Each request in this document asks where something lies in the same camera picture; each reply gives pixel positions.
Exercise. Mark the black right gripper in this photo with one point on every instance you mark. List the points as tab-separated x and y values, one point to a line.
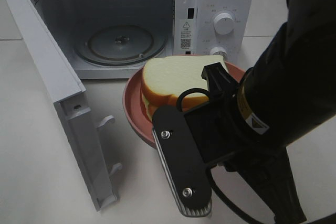
214	133

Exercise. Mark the toast sandwich with cheese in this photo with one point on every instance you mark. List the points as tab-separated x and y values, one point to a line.
165	79

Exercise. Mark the pink round plate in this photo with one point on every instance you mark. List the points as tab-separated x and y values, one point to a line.
134	108

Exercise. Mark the white microwave door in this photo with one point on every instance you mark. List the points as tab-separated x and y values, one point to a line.
68	96

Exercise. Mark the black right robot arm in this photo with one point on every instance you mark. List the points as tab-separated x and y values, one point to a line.
287	93

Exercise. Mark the lower white timer knob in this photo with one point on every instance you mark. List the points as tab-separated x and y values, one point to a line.
218	50

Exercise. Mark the upper white power knob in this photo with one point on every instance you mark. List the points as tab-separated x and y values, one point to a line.
223	23

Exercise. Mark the glass microwave turntable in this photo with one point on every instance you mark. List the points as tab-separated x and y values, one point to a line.
120	45

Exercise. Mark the white microwave oven body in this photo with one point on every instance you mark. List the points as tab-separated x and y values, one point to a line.
187	23

